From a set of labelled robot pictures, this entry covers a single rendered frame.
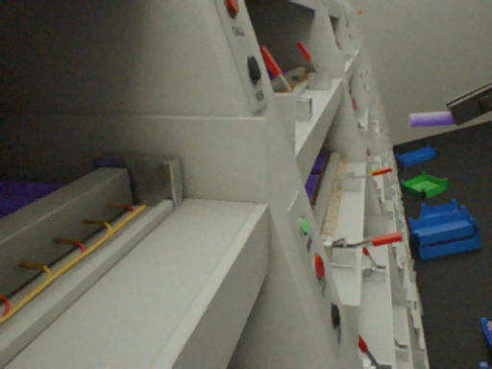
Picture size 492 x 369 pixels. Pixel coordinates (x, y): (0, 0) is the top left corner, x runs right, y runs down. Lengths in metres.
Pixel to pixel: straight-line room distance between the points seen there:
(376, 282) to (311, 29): 0.53
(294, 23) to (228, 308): 0.80
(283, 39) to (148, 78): 0.70
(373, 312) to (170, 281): 0.62
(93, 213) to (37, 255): 0.04
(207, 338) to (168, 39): 0.16
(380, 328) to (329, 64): 0.53
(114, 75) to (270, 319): 0.18
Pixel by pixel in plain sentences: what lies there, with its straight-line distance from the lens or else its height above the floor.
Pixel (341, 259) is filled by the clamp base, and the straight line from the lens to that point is 0.54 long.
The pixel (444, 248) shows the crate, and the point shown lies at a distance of 2.40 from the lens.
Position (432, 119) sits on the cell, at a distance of 0.63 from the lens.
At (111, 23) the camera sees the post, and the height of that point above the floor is 1.25.
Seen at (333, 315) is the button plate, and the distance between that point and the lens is 0.33.
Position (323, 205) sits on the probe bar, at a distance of 0.65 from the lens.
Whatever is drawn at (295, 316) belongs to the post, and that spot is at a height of 1.04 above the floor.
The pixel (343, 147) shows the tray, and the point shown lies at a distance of 0.95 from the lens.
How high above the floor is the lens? 1.20
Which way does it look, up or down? 14 degrees down
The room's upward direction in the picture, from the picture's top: 20 degrees counter-clockwise
